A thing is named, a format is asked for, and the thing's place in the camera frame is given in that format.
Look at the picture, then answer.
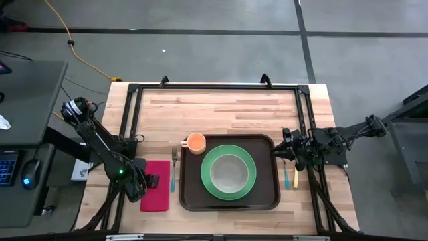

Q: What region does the green plastic plate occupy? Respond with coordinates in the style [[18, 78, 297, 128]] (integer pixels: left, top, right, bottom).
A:
[[200, 144, 257, 202]]

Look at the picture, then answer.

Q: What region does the black aluminium table frame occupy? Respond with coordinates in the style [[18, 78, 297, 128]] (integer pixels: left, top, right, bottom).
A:
[[75, 74, 360, 235]]

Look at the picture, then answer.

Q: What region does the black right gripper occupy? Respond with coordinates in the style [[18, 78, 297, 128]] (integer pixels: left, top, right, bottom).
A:
[[271, 130, 307, 171]]

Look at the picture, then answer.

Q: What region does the fork with teal handle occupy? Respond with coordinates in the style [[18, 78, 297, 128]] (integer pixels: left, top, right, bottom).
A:
[[170, 147, 179, 193]]

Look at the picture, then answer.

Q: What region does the grey plastic bowl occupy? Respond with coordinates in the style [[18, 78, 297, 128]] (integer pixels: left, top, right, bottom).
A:
[[209, 153, 250, 194]]

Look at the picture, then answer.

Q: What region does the orange plastic cup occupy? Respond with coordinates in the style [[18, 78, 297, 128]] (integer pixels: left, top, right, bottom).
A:
[[180, 132, 207, 155]]

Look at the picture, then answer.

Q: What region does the silver metal bracket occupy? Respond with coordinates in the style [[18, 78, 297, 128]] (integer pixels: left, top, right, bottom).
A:
[[293, 235, 331, 241], [106, 234, 144, 241]]

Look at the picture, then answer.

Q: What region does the spoon with teal handle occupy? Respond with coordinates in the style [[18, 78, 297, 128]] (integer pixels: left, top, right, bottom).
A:
[[283, 159, 292, 190]]

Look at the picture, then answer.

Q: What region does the white printed box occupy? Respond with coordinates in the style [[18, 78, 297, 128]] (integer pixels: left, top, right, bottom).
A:
[[71, 159, 94, 182]]

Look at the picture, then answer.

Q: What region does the red cloth napkin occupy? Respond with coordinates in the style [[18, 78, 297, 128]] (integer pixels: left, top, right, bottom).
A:
[[140, 160, 171, 212]]

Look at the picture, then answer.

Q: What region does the person's red shoe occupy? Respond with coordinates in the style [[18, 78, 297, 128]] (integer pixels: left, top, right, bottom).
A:
[[0, 15, 29, 33]]

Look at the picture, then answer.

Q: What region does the grey computer desk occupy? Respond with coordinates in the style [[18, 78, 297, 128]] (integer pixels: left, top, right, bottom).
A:
[[0, 60, 69, 229]]

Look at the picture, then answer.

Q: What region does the black computer mouse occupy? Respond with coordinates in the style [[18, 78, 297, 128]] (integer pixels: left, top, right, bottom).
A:
[[21, 159, 43, 191]]

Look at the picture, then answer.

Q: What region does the long yellow extension cable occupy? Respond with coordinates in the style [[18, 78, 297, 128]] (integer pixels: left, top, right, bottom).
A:
[[43, 0, 124, 83]]

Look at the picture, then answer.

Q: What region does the black keyboard with blue light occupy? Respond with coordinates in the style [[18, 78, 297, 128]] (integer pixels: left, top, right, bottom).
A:
[[0, 152, 21, 187]]

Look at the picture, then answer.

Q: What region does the dark grey metal table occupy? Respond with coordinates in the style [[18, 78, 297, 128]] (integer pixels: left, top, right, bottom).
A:
[[368, 84, 428, 197]]

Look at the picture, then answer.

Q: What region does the dark brown plastic tray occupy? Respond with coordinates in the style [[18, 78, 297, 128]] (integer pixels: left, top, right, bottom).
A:
[[178, 133, 281, 212]]

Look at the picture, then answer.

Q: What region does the thin black floor cable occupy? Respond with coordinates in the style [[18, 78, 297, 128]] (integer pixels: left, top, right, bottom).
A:
[[60, 77, 108, 108]]

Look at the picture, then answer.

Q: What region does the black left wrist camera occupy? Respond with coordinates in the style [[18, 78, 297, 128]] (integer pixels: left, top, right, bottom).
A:
[[146, 173, 161, 189]]

